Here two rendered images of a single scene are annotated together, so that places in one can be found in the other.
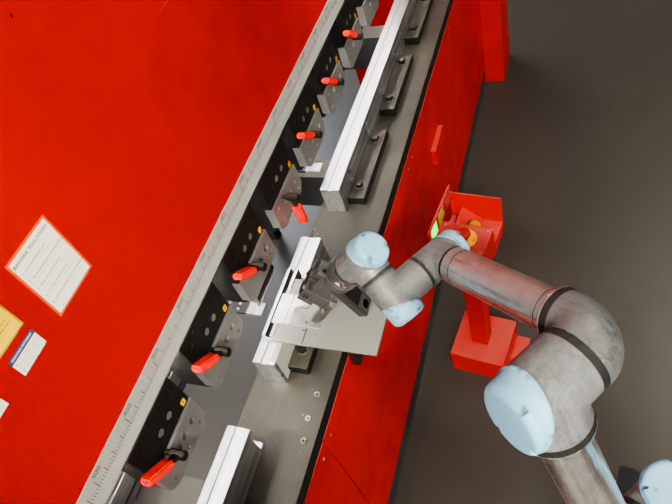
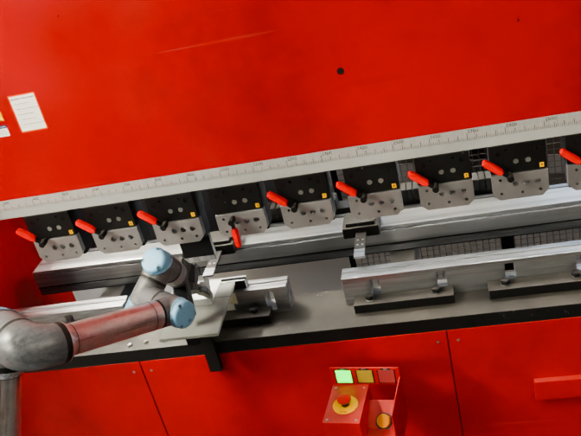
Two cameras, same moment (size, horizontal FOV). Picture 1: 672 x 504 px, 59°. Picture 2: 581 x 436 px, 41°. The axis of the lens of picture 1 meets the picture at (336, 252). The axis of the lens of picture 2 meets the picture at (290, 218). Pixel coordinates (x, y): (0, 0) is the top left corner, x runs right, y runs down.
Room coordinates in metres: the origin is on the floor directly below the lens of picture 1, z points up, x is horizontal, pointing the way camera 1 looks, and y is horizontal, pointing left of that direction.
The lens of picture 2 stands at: (0.47, -1.90, 2.23)
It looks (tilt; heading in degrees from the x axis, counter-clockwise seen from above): 27 degrees down; 69
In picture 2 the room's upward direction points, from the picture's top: 14 degrees counter-clockwise
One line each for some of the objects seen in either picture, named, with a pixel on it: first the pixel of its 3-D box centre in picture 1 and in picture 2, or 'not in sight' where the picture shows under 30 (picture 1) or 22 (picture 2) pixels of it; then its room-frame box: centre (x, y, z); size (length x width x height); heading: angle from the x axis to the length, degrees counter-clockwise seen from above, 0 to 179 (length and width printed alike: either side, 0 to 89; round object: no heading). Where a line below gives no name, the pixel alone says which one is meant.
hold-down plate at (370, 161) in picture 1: (368, 165); (403, 299); (1.39, -0.20, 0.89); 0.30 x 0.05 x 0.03; 146
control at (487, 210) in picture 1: (466, 232); (364, 410); (1.11, -0.39, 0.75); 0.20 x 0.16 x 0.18; 138
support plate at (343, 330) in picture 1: (333, 315); (198, 310); (0.84, 0.06, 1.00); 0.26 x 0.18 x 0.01; 56
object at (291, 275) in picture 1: (282, 303); (216, 285); (0.94, 0.18, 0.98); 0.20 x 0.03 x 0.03; 146
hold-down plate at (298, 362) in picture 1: (316, 319); (226, 319); (0.93, 0.12, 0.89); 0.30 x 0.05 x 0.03; 146
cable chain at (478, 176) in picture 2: not in sight; (445, 185); (1.79, 0.08, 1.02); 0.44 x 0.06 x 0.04; 146
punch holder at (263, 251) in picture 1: (235, 253); (178, 213); (0.90, 0.20, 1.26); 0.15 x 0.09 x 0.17; 146
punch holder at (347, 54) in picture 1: (337, 31); (443, 175); (1.56, -0.25, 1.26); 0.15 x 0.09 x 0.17; 146
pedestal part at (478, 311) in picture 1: (476, 297); not in sight; (1.11, -0.39, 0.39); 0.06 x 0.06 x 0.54; 48
